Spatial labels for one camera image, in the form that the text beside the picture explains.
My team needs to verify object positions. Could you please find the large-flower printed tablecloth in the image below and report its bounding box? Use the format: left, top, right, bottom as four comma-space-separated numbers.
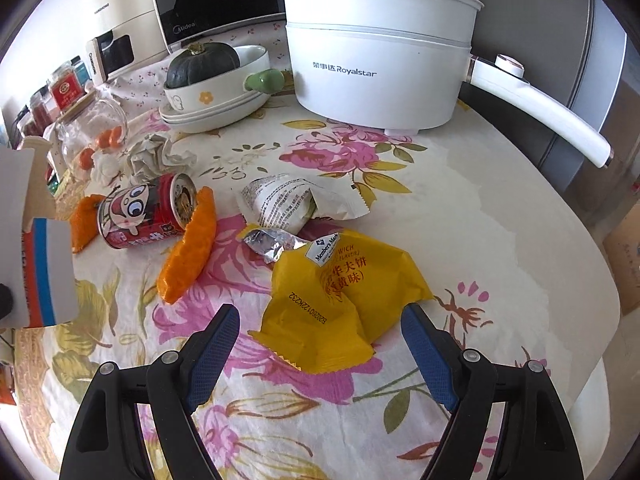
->
10, 105, 618, 480

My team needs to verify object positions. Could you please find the white electric cooking pot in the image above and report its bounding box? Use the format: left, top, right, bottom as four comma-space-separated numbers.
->
276, 0, 613, 168

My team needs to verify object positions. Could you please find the tall blue milk carton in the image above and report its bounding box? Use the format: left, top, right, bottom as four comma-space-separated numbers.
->
0, 135, 81, 331

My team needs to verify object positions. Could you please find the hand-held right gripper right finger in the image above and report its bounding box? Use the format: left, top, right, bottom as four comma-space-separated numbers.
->
401, 302, 587, 480

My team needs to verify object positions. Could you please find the long orange peel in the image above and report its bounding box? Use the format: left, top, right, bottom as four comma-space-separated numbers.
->
157, 186, 217, 304

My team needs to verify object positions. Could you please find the yellow snack wrapper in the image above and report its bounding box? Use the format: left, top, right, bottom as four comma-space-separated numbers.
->
242, 225, 435, 376

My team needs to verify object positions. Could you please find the white printed snack wrapper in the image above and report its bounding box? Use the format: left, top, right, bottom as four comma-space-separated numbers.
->
236, 174, 371, 236

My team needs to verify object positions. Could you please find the black microwave oven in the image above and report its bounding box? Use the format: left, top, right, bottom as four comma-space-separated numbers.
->
147, 0, 426, 53

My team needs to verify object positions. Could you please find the glass jar wooden lid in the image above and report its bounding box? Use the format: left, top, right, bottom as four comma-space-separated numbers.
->
52, 95, 131, 181

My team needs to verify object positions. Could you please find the grey refrigerator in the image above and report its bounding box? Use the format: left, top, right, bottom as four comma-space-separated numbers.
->
425, 0, 628, 196

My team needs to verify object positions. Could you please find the dark green pumpkin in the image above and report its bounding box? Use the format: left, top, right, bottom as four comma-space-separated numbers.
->
166, 42, 241, 90

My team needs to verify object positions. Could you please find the red label glass jar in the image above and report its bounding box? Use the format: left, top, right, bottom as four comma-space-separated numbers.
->
48, 66, 84, 111

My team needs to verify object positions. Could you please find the brown cardboard box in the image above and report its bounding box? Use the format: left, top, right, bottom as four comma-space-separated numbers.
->
602, 210, 640, 316

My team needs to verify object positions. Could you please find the red cartoon drink can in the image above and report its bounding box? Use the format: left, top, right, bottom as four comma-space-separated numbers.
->
96, 172, 197, 251

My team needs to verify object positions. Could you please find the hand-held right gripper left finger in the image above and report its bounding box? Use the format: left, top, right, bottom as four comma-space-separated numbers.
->
59, 303, 242, 480

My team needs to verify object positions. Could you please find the white air fryer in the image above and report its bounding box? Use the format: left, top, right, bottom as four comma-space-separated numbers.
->
82, 0, 168, 83

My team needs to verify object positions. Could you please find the paper napkin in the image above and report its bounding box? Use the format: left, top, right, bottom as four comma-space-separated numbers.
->
124, 132, 197, 182

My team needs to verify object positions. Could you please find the small orange peel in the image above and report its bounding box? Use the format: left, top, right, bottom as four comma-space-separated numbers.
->
70, 194, 108, 253

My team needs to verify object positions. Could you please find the white tissue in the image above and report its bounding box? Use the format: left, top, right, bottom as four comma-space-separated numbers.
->
91, 151, 122, 183

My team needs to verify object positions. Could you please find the white bowl green handle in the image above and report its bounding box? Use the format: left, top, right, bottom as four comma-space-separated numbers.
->
163, 45, 286, 111

